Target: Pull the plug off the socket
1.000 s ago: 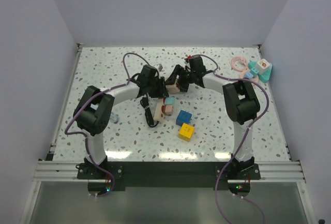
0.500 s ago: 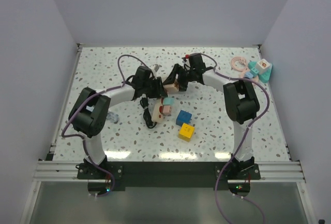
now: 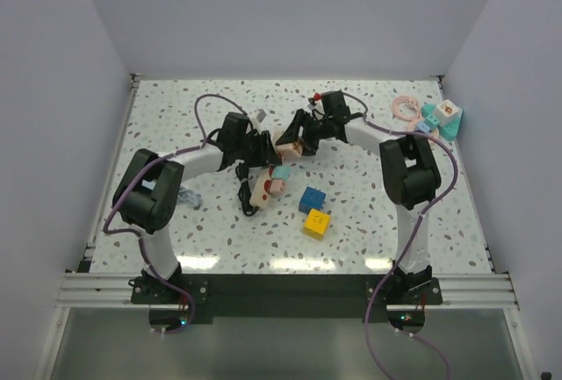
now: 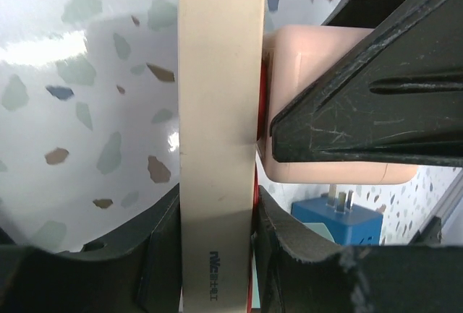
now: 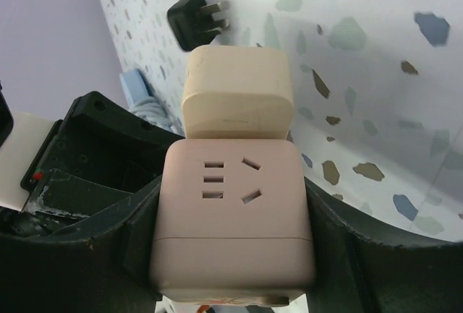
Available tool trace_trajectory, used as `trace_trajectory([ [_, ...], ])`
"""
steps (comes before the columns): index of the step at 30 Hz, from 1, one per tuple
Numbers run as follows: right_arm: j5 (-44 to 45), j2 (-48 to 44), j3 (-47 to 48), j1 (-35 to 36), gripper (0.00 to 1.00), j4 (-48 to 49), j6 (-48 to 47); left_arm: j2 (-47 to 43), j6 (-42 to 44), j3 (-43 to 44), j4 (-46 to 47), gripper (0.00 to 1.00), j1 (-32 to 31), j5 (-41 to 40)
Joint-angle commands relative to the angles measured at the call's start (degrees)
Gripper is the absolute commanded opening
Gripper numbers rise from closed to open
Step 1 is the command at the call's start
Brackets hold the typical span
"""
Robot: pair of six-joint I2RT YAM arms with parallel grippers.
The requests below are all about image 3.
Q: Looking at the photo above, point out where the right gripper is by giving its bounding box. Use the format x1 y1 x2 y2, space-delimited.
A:
277 110 334 157

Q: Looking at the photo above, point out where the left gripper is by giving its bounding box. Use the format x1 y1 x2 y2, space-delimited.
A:
234 129 279 166

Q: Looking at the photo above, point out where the pink cube plug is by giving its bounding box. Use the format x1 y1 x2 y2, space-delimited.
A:
272 131 303 161

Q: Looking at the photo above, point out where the teal small plug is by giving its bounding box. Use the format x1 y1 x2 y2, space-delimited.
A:
270 165 291 182

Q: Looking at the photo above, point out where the black power cord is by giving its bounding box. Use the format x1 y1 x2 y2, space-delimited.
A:
234 162 261 218

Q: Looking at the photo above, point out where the blue cube plug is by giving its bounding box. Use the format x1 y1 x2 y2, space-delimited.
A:
299 186 326 214

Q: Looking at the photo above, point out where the yellow cube socket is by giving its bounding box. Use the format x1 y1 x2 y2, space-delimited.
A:
303 209 330 240

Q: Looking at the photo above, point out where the light blue cord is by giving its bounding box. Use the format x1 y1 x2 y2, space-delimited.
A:
177 185 204 210

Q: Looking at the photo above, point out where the pink small plug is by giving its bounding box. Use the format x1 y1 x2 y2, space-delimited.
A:
268 179 286 196

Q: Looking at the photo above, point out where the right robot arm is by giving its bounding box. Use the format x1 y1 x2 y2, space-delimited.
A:
273 90 442 304

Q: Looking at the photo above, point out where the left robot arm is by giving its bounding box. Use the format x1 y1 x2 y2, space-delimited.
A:
103 112 282 303

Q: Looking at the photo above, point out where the blue small plug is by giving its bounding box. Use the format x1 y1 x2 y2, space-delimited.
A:
415 121 431 134

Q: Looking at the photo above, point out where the teal plug on triangle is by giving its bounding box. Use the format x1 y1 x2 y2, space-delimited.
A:
425 114 440 131

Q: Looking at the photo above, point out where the pink round socket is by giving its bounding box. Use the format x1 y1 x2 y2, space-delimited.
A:
407 118 441 148

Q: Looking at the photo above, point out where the white cube plug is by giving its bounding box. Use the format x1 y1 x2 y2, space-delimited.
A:
433 100 461 126

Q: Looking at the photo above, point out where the teal triangular socket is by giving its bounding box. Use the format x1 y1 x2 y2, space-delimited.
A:
421 104 463 142

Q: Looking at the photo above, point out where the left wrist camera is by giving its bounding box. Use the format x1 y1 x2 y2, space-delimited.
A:
248 109 267 125

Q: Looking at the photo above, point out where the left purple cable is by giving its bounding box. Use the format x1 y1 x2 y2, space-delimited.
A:
103 93 249 336

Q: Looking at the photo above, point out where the purple cable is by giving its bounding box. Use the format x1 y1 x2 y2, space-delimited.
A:
342 92 460 380
103 93 249 336

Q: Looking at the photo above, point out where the pink coiled cord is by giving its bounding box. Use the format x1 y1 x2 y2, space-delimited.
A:
392 95 421 121

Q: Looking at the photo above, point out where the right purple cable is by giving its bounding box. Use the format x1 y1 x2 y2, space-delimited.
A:
342 92 460 380

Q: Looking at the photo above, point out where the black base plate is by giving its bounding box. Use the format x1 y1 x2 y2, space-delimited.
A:
128 272 443 328

